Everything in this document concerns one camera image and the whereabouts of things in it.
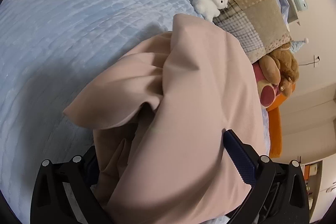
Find pale pink large garment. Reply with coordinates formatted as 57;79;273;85
64;14;267;223

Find pink round plush toy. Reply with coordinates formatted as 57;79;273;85
252;63;280;109

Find brown teddy bear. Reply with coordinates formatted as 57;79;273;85
259;42;299;97

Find blue party hat toy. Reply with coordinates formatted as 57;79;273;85
289;38;309;54

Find light blue quilted bedspread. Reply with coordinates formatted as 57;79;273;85
0;0;271;224

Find white bedside shelf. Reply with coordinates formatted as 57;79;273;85
287;0;301;27

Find beige patchwork cushion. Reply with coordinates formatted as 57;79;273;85
213;0;291;63

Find wall socket with cable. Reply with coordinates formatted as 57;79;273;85
300;55;321;68

